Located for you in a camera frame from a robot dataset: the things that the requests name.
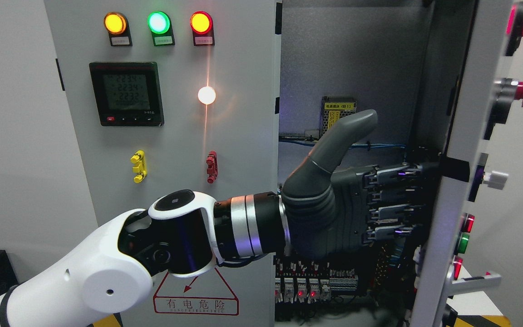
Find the grey robotic left hand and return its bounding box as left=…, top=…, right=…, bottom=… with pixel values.
left=281, top=109, right=439, bottom=259

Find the grey cabinet door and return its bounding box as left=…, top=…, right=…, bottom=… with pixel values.
left=43, top=0, right=281, bottom=327
left=405, top=0, right=523, bottom=327

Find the red indicator lamp left door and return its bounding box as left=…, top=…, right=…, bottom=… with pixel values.
left=190, top=11, right=215, bottom=46

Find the green indicator lamp left door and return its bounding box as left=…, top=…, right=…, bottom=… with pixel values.
left=147, top=11, right=176, bottom=46

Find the yellow indicator lamp left door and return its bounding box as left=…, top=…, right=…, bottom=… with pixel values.
left=104, top=12, right=133, bottom=46

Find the relay terminal row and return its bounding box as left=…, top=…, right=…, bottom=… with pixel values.
left=273, top=256, right=360, bottom=304

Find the metal mesh power supply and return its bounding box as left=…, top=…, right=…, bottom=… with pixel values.
left=319, top=96, right=357, bottom=137

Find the red terminal connector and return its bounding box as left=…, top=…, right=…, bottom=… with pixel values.
left=206, top=150, right=218, bottom=184

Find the red electric hazard warning sticker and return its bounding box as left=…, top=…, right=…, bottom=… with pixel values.
left=153, top=268, right=240, bottom=315

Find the white glowing indicator lamp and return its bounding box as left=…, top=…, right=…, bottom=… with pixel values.
left=197, top=86, right=217, bottom=105

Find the grey cabinet body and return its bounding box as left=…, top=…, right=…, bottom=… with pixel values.
left=274, top=0, right=478, bottom=327

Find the yellow terminal connector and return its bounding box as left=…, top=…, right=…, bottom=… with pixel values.
left=130, top=150, right=148, bottom=183

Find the red mushroom emergency button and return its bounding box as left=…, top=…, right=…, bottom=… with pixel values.
left=483, top=78, right=523, bottom=140

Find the black digital power meter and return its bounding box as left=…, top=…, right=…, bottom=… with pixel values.
left=89, top=62, right=164, bottom=127

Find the silver door handle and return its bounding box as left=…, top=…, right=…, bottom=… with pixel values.
left=442, top=267, right=502, bottom=297

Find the white rotary switch right door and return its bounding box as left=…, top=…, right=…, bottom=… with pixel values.
left=467, top=153, right=509, bottom=202

